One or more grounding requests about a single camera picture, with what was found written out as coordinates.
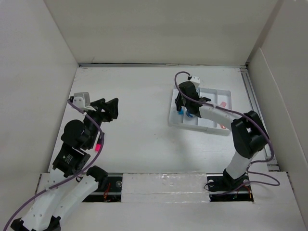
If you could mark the aluminium rail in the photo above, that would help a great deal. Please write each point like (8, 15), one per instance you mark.
(117, 65)
(257, 117)

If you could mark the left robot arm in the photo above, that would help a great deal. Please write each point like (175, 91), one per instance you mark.
(73, 175)

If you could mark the white plastic organizer tray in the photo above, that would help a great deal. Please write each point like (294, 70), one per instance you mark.
(200, 124)

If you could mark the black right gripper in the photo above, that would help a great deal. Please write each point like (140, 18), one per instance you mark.
(178, 100)

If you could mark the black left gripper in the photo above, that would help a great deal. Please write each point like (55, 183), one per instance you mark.
(110, 108)

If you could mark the black highlighter pink cap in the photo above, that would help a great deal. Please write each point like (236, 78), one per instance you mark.
(99, 143)

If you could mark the aluminium rail at back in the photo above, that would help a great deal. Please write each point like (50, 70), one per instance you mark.
(117, 65)

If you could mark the white foam block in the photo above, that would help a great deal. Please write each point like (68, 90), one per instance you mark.
(164, 188)

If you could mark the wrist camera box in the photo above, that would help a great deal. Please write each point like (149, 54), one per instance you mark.
(195, 80)
(81, 99)

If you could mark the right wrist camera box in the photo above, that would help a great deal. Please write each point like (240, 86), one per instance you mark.
(195, 80)

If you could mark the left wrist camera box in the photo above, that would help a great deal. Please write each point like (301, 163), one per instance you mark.
(81, 99)

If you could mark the aluminium rail right side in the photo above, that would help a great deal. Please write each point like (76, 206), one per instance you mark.
(257, 117)

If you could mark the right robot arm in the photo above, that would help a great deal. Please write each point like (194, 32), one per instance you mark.
(248, 133)

